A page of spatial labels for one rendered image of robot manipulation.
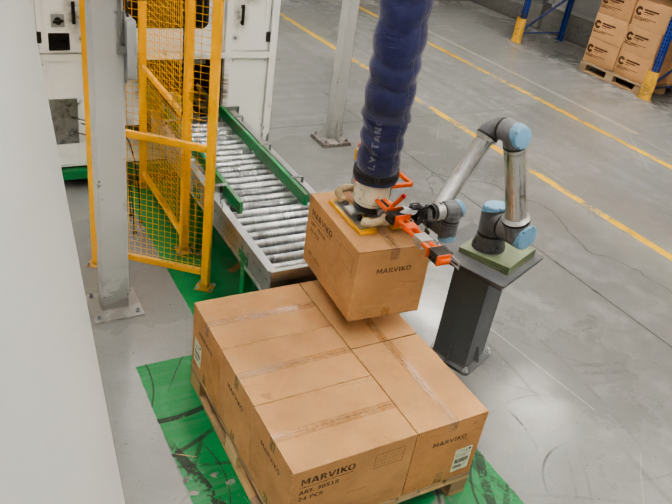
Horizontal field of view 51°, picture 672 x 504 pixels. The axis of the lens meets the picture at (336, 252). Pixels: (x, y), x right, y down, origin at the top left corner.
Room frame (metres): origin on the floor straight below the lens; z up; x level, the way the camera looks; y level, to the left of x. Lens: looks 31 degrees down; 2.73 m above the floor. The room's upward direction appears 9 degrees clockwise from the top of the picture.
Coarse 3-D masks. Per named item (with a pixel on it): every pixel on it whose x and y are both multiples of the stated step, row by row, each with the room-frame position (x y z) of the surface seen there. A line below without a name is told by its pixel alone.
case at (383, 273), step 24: (312, 216) 3.26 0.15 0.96; (336, 216) 3.10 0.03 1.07; (312, 240) 3.23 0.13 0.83; (336, 240) 3.00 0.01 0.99; (360, 240) 2.90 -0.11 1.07; (384, 240) 2.94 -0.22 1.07; (408, 240) 2.97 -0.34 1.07; (312, 264) 3.20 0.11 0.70; (336, 264) 2.96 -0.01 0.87; (360, 264) 2.80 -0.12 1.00; (384, 264) 2.86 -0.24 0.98; (408, 264) 2.92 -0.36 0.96; (336, 288) 2.93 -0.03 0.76; (360, 288) 2.81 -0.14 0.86; (384, 288) 2.87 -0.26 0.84; (408, 288) 2.94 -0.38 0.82; (360, 312) 2.82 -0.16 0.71; (384, 312) 2.89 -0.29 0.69
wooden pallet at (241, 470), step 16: (192, 368) 2.90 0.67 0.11; (192, 384) 2.89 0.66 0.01; (208, 400) 2.77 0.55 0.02; (208, 416) 2.67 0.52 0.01; (224, 432) 2.57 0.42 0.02; (224, 448) 2.47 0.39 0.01; (240, 464) 2.37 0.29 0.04; (240, 480) 2.29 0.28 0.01; (448, 480) 2.38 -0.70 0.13; (464, 480) 2.44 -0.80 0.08; (256, 496) 2.21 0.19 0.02; (400, 496) 2.23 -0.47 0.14; (448, 496) 2.40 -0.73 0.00
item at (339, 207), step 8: (336, 200) 3.23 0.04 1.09; (336, 208) 3.16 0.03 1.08; (344, 208) 3.16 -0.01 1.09; (344, 216) 3.09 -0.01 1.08; (352, 216) 3.08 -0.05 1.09; (360, 216) 3.05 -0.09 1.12; (352, 224) 3.01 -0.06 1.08; (360, 232) 2.95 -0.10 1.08; (368, 232) 2.97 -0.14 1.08; (376, 232) 3.00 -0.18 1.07
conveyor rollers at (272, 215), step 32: (192, 128) 5.13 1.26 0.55; (224, 128) 5.26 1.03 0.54; (192, 160) 4.57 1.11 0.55; (224, 160) 4.69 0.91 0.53; (256, 160) 4.74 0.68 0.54; (256, 192) 4.25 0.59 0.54; (288, 192) 4.30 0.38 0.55; (256, 224) 3.80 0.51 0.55; (288, 224) 3.89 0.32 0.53; (288, 256) 3.50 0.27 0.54
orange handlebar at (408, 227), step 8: (400, 176) 3.41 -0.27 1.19; (400, 184) 3.29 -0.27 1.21; (408, 184) 3.32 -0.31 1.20; (376, 200) 3.08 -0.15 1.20; (384, 200) 3.09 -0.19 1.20; (384, 208) 3.01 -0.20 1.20; (400, 224) 2.88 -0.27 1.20; (408, 224) 2.87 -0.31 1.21; (408, 232) 2.82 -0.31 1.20; (416, 232) 2.83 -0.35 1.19; (424, 248) 2.70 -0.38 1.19
